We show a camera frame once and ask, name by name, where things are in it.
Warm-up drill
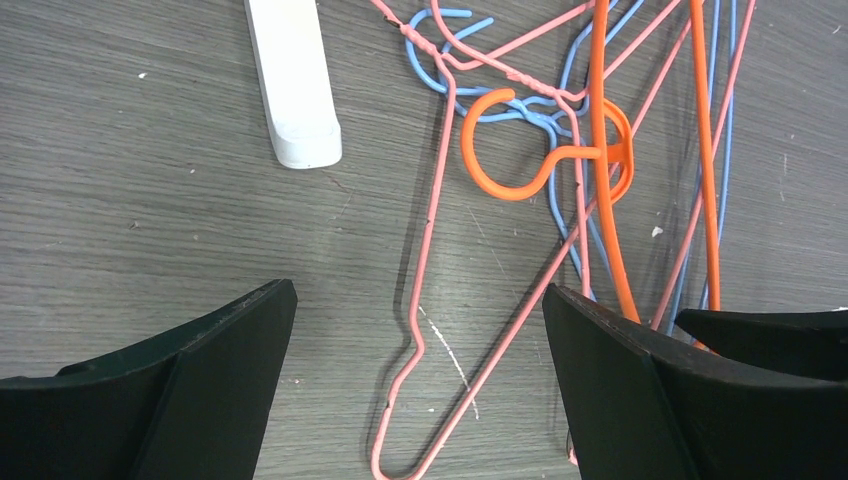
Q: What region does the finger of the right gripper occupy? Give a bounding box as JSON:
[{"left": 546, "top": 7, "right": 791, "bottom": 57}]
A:
[{"left": 676, "top": 309, "right": 847, "bottom": 382}]

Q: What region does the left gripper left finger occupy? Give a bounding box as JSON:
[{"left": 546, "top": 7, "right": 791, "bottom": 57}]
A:
[{"left": 1, "top": 279, "right": 298, "bottom": 479}]

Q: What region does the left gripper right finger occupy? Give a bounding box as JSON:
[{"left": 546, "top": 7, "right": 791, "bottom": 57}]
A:
[{"left": 543, "top": 286, "right": 847, "bottom": 479}]

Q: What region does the pink wire hanger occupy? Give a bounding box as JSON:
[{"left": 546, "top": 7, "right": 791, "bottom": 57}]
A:
[
  {"left": 370, "top": 1, "right": 678, "bottom": 479},
  {"left": 400, "top": 1, "right": 756, "bottom": 332}
]

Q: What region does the metal clothes rack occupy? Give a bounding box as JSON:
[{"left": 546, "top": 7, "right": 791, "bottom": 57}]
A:
[{"left": 244, "top": 0, "right": 342, "bottom": 170}]

